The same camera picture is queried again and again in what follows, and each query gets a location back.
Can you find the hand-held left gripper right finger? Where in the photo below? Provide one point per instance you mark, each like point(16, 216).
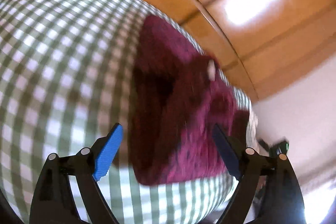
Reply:
point(227, 153)

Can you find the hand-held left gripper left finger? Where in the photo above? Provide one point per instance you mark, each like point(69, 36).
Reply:
point(110, 153)

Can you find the dark red knitted sweater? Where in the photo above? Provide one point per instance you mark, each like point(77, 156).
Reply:
point(162, 69)

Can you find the green white checked bed sheet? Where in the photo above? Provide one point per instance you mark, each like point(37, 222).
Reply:
point(65, 61)

